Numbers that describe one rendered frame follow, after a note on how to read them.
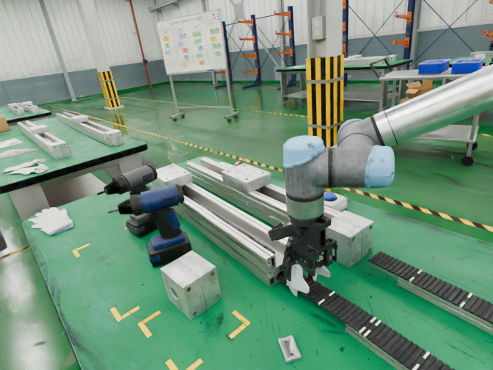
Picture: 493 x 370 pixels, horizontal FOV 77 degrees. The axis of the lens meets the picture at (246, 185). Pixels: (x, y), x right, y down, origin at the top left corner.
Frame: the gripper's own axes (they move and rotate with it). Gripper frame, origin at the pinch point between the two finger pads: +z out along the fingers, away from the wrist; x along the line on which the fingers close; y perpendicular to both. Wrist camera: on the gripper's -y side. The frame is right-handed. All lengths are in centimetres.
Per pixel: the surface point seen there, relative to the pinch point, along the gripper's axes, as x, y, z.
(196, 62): 267, -535, -34
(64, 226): -40, -82, 1
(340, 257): 14.0, 0.0, 0.1
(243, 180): 14.1, -40.9, -10.4
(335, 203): 30.4, -14.7, -3.8
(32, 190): -48, -177, 12
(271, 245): 2.3, -13.2, -3.1
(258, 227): 2.5, -18.6, -6.2
